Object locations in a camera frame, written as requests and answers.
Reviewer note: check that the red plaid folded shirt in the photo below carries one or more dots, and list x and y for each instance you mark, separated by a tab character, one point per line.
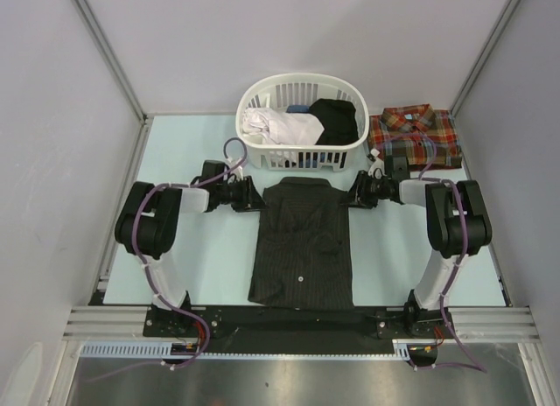
424	135

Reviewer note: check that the white plastic laundry basket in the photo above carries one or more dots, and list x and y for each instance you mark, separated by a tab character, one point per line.
280	91

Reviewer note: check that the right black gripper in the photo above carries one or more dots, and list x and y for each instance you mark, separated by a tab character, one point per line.
358	195

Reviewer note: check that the blue garment in basket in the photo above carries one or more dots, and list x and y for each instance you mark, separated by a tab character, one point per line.
297	109

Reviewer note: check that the dark striped long sleeve shirt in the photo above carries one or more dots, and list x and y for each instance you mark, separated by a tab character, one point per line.
303	254

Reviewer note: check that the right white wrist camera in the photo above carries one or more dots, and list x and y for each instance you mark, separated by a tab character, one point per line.
375	161

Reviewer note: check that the aluminium corner post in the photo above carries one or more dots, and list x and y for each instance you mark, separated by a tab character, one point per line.
105	49
494	37

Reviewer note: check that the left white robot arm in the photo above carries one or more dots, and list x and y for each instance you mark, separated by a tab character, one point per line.
148	222

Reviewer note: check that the right aluminium corner post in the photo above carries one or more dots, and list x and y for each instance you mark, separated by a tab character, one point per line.
494	37

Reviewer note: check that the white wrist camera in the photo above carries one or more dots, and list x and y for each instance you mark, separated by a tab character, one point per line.
235	169
375	161

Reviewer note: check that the white shirt in basket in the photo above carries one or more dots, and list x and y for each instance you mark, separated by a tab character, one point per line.
271	127

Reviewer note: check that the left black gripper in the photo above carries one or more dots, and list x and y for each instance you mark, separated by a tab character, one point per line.
250	199

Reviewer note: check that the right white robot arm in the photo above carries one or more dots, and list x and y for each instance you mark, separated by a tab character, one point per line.
457	225

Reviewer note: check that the white slotted cable duct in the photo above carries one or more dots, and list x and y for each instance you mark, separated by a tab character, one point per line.
170	351

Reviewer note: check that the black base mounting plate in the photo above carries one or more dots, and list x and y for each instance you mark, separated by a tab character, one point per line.
237	329

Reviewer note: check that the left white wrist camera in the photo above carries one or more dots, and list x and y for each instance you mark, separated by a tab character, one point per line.
235	169

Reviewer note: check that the left aluminium corner post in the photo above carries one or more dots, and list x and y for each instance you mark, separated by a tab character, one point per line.
105	49

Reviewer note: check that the black garment in basket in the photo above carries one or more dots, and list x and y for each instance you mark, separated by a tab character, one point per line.
338	120

